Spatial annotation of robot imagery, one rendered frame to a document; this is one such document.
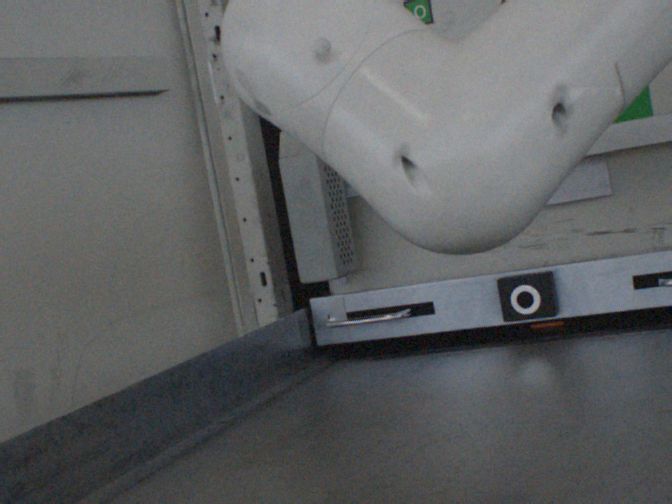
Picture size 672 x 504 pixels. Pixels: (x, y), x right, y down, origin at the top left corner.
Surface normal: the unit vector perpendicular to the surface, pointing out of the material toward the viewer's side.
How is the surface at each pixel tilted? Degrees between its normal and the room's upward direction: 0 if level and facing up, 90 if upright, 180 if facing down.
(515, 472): 0
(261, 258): 90
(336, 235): 90
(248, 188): 90
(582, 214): 90
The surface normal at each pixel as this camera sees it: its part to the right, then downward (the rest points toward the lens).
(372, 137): -0.68, 0.07
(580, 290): -0.37, 0.12
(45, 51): 0.76, -0.10
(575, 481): -0.18, -0.98
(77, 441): 0.91, -0.14
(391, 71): -0.28, -0.43
